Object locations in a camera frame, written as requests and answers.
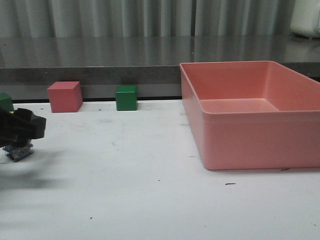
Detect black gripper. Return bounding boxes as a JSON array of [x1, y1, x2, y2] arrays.
[[0, 108, 47, 147]]

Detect yellow-capped push button switch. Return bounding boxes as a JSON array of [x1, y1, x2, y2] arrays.
[[2, 143, 33, 162]]

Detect green block at left edge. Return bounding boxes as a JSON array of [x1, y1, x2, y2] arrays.
[[0, 92, 15, 112]]

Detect pink cube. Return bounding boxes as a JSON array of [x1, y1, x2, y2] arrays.
[[47, 81, 83, 113]]

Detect dark grey stone counter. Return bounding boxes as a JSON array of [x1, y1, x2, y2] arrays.
[[0, 35, 320, 102]]

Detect grey curtain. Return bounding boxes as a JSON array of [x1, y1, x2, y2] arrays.
[[0, 0, 295, 38]]

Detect green cube near bin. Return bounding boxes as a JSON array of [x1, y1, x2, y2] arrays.
[[115, 85, 138, 111]]

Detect pink plastic bin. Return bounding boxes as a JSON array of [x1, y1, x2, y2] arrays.
[[180, 60, 320, 170]]

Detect white kitchen appliance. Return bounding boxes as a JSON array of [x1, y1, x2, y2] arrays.
[[290, 0, 320, 38]]

